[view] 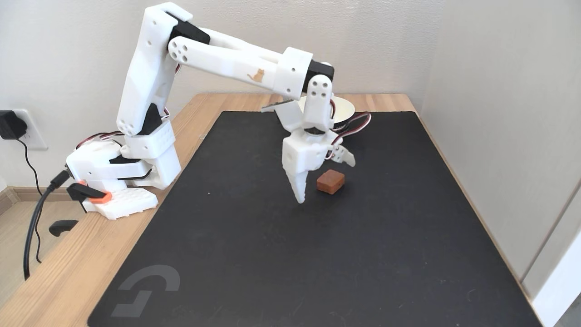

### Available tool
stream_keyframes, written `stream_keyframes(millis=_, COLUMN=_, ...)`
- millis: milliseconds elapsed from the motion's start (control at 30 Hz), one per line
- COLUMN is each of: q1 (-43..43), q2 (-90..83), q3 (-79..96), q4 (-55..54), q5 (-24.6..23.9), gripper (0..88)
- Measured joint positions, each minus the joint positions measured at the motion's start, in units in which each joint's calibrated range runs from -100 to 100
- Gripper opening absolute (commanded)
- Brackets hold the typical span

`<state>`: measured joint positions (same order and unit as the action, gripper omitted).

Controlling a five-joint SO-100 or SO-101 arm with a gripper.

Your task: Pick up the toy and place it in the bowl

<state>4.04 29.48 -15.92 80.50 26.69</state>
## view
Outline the brown block toy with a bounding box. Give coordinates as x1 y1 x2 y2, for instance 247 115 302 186
316 169 345 195

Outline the dark paper bowl white inside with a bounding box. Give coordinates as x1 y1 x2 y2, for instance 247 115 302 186
297 94 356 133

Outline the black desk mat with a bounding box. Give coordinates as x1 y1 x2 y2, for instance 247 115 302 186
87 111 543 327

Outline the black and orange table clamp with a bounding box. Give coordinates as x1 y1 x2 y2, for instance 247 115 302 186
49 181 113 237

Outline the black power adapter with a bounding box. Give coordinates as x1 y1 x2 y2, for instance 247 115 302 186
0 110 28 140

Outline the white empty camera mount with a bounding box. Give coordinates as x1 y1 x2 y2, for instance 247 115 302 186
261 100 305 133

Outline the red black white servo wire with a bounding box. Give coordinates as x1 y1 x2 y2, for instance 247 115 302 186
325 100 372 160
75 131 124 150

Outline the white door frame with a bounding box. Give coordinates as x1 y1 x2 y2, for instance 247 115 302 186
520 179 581 327

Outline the white wall outlet plate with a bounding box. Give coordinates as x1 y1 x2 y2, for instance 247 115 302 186
11 109 49 151

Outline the thick black cable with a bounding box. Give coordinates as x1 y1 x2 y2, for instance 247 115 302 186
23 170 73 281

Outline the thin black cable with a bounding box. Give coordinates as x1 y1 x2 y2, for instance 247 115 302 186
16 139 44 264

